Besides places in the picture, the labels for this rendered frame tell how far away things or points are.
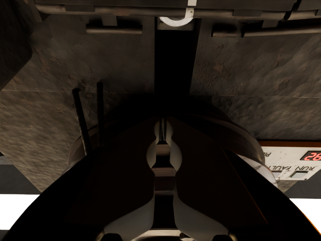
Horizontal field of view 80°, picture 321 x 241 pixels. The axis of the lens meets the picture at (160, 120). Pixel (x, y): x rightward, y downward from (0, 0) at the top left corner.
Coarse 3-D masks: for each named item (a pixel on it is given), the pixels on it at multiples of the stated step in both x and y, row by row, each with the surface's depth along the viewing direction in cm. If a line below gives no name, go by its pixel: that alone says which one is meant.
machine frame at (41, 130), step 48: (48, 48) 27; (96, 48) 27; (144, 48) 27; (192, 48) 31; (240, 48) 27; (288, 48) 27; (0, 96) 41; (48, 96) 41; (144, 96) 41; (192, 96) 41; (240, 96) 41; (288, 96) 34; (0, 144) 53; (48, 144) 53
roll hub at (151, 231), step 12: (156, 204) 31; (168, 204) 31; (156, 216) 30; (168, 216) 30; (156, 228) 29; (168, 228) 29; (132, 240) 37; (144, 240) 36; (156, 240) 35; (168, 240) 34; (180, 240) 35
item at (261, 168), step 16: (112, 128) 34; (128, 128) 32; (208, 128) 32; (224, 128) 34; (96, 144) 33; (160, 144) 27; (224, 144) 31; (240, 144) 33; (256, 160) 31; (272, 176) 34
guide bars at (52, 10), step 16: (160, 16) 16; (176, 16) 15; (208, 16) 15; (224, 16) 15; (240, 16) 15; (256, 16) 15; (272, 16) 15; (288, 16) 16; (304, 16) 15; (320, 16) 15
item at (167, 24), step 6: (162, 18) 27; (168, 18) 27; (186, 18) 27; (192, 18) 27; (156, 24) 29; (162, 24) 28; (168, 24) 28; (174, 24) 28; (180, 24) 28; (186, 24) 28; (192, 24) 28; (180, 30) 29; (186, 30) 29; (192, 30) 29
